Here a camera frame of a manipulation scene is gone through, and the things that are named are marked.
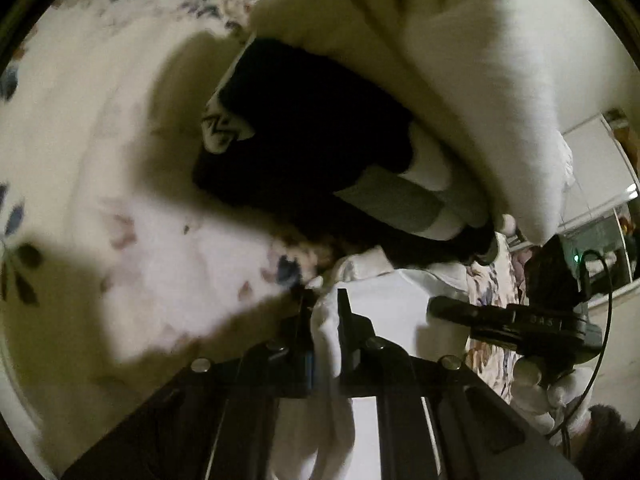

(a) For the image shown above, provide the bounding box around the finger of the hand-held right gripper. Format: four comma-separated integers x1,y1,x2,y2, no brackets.
427,295,517,332

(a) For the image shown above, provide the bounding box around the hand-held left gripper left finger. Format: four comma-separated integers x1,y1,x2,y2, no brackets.
60,287,321,480

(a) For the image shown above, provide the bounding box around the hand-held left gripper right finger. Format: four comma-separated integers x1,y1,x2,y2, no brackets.
337,287,587,480

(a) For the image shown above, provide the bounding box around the white garment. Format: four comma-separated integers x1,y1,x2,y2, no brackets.
267,254,503,480

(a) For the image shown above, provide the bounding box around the person's right forearm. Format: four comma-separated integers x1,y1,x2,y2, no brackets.
570,404,640,480

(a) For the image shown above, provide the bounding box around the person's right hand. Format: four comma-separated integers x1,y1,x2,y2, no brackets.
511,355,597,432

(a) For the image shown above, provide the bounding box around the white wardrobe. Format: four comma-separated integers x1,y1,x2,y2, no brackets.
557,107,640,306

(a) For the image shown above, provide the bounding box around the black garment with grey stripe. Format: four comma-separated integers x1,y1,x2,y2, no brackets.
191,37,501,267

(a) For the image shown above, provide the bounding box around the large white cloth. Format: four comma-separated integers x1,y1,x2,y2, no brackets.
249,0,573,246

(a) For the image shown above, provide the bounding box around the floral bed sheet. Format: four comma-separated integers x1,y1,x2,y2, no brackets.
0,0,346,480

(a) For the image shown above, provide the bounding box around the black cable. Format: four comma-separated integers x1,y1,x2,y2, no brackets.
547,249,617,461

